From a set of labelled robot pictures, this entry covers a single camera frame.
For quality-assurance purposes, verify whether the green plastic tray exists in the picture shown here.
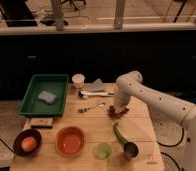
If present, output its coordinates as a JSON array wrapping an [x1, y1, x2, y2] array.
[[19, 74, 69, 117]]

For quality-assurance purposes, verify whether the small white cup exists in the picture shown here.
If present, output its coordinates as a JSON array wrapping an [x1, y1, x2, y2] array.
[[72, 74, 85, 88]]

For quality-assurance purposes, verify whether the small wooden block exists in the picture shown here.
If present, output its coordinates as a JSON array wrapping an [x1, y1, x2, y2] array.
[[30, 118, 53, 128]]

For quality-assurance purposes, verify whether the red bowl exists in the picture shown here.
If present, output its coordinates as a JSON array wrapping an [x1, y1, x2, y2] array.
[[55, 126, 85, 158]]

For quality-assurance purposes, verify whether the green handled metal scoop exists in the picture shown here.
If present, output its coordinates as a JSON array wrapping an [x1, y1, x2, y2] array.
[[113, 123, 139, 158]]

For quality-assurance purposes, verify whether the grey cloth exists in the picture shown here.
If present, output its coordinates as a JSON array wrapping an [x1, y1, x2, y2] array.
[[86, 78, 105, 92]]

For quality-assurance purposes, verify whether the blue sponge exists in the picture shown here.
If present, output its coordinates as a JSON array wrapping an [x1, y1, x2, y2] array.
[[38, 91, 57, 104]]

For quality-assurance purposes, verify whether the light green cup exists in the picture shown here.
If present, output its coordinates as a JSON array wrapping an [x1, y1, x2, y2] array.
[[93, 142, 112, 160]]

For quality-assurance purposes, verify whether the orange fruit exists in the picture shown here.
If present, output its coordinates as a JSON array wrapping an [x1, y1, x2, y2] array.
[[21, 137, 37, 152]]

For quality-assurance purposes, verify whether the dark bowl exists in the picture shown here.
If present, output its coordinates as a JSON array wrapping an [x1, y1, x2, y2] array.
[[13, 129, 42, 156]]

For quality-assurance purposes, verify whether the white handled brush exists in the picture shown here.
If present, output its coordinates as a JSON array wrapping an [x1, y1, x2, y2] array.
[[78, 90, 114, 99]]

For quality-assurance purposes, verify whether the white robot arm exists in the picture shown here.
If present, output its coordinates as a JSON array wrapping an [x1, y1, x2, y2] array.
[[114, 71, 196, 171]]

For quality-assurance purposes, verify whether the black cable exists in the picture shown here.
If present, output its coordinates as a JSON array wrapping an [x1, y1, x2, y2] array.
[[157, 126, 186, 148]]

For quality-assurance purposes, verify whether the dark grape bunch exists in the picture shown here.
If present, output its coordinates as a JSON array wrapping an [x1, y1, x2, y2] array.
[[108, 105, 129, 119]]

